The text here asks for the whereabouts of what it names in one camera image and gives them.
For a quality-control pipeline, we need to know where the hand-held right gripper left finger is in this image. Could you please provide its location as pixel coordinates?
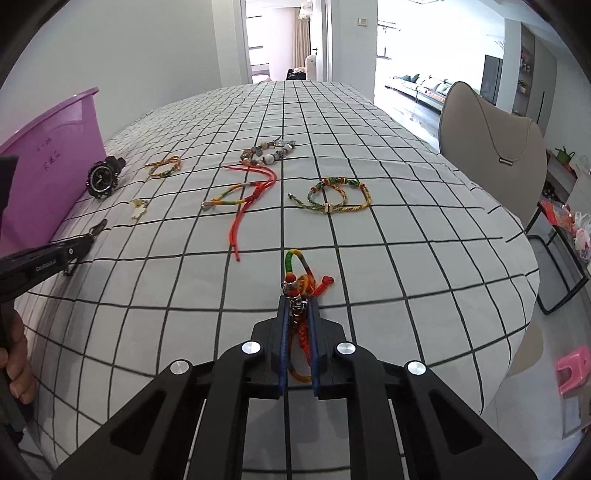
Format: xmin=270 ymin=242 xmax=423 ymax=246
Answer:
xmin=53 ymin=295 xmax=289 ymax=480

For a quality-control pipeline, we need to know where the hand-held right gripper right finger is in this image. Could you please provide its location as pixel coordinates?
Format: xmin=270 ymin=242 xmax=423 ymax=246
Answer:
xmin=310 ymin=298 xmax=539 ymax=480

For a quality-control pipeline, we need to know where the black wrist watch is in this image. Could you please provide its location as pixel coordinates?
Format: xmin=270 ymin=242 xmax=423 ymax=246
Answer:
xmin=86 ymin=156 xmax=127 ymax=200

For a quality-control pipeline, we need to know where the red orange braided bracelet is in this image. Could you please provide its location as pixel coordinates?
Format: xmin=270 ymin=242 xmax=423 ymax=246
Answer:
xmin=281 ymin=249 xmax=336 ymax=383

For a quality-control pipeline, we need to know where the purple plastic basin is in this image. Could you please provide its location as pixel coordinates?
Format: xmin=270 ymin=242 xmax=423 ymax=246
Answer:
xmin=0 ymin=87 xmax=108 ymax=259

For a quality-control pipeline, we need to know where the person's left hand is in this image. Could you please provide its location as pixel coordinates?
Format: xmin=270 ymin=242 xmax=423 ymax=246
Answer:
xmin=0 ymin=308 xmax=37 ymax=407

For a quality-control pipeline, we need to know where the white black checked tablecloth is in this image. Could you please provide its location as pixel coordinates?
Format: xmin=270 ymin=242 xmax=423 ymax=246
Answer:
xmin=18 ymin=79 xmax=541 ymax=480

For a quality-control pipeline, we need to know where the pink plastic stool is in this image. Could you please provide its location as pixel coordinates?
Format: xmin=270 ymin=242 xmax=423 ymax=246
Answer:
xmin=556 ymin=350 xmax=591 ymax=396

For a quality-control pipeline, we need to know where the beige dining chair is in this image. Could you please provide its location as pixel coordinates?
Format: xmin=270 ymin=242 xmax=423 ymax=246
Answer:
xmin=438 ymin=82 xmax=591 ymax=316

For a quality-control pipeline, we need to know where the pile of red packets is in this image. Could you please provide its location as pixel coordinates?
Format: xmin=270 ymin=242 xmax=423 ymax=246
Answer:
xmin=539 ymin=199 xmax=591 ymax=265

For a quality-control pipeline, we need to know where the light grey sofa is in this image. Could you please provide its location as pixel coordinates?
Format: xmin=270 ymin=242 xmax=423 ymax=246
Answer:
xmin=385 ymin=73 xmax=458 ymax=110

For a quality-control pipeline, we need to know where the beige curtain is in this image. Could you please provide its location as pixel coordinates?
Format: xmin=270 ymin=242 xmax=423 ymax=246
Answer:
xmin=293 ymin=9 xmax=313 ymax=70

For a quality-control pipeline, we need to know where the black cabinet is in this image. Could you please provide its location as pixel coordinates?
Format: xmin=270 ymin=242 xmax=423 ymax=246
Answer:
xmin=480 ymin=54 xmax=504 ymax=108

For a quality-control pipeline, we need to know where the small orange green bracelet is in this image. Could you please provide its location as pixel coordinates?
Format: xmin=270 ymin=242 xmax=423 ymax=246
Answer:
xmin=145 ymin=156 xmax=182 ymax=179

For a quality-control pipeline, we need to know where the yellow green braided bracelet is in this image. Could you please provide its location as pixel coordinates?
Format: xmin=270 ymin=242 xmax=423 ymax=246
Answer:
xmin=287 ymin=177 xmax=372 ymax=215

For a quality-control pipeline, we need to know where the red string bracelet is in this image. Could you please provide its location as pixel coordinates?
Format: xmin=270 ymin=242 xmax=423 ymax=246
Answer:
xmin=200 ymin=164 xmax=278 ymax=263

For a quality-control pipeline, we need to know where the stone beaded bracelet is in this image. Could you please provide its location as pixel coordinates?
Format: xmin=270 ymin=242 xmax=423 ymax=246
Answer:
xmin=240 ymin=138 xmax=297 ymax=168

